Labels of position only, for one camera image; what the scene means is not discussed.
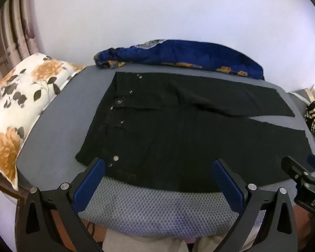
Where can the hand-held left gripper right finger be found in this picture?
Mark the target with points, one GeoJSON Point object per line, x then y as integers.
{"type": "Point", "coordinates": [227, 183]}

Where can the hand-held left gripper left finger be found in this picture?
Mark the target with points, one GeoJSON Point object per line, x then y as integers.
{"type": "Point", "coordinates": [90, 183]}

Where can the black pants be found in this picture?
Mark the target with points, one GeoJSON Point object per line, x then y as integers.
{"type": "Point", "coordinates": [173, 136]}

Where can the person's right leg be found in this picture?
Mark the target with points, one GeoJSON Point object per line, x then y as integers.
{"type": "Point", "coordinates": [207, 245]}

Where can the person's leg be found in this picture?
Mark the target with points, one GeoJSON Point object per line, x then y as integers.
{"type": "Point", "coordinates": [136, 244]}
{"type": "Point", "coordinates": [207, 245]}

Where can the person's left leg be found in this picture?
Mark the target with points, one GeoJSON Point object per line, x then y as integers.
{"type": "Point", "coordinates": [136, 244]}

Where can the white floral pillow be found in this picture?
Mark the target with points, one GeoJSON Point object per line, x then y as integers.
{"type": "Point", "coordinates": [18, 110]}

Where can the blue floral blanket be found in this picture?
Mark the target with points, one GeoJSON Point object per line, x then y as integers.
{"type": "Point", "coordinates": [189, 52]}

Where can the wooden bed frame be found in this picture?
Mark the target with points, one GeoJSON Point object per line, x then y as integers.
{"type": "Point", "coordinates": [2, 182]}

